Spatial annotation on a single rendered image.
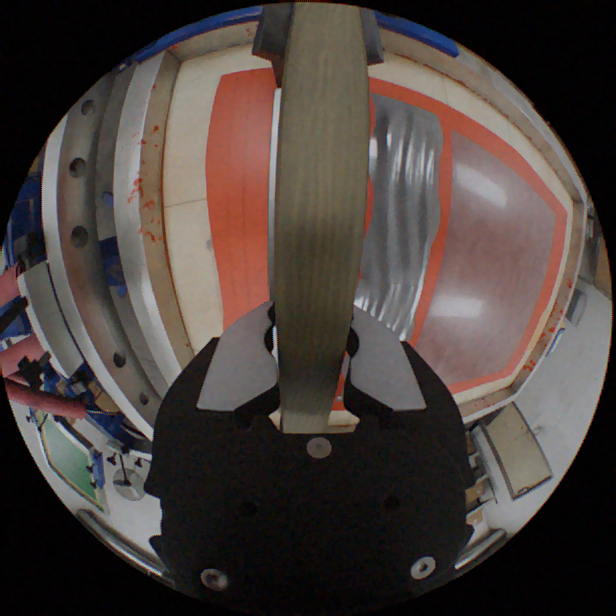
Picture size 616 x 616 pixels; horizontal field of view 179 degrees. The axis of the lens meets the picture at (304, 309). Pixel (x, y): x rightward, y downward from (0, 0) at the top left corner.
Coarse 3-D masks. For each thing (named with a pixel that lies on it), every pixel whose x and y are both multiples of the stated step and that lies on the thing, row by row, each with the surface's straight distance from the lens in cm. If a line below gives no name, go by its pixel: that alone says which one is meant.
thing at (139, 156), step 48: (192, 48) 27; (384, 48) 26; (432, 48) 26; (144, 96) 23; (480, 96) 32; (144, 144) 20; (144, 192) 19; (576, 192) 57; (144, 240) 19; (576, 240) 61; (144, 288) 20; (144, 336) 24; (336, 432) 35
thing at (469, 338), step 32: (224, 288) 19; (256, 288) 18; (448, 288) 24; (224, 320) 21; (416, 320) 23; (448, 320) 26; (480, 320) 31; (512, 320) 40; (448, 352) 30; (480, 352) 37; (512, 352) 49; (448, 384) 38; (480, 384) 48
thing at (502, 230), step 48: (240, 96) 21; (240, 144) 18; (480, 144) 27; (240, 192) 17; (480, 192) 25; (528, 192) 36; (240, 240) 18; (480, 240) 25; (528, 240) 36; (480, 288) 28; (528, 288) 40
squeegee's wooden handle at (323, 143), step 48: (288, 48) 10; (336, 48) 9; (288, 96) 7; (336, 96) 7; (288, 144) 7; (336, 144) 6; (288, 192) 6; (336, 192) 6; (288, 240) 6; (336, 240) 6; (288, 288) 7; (336, 288) 7; (288, 336) 8; (336, 336) 8; (288, 384) 9; (336, 384) 10; (288, 432) 14
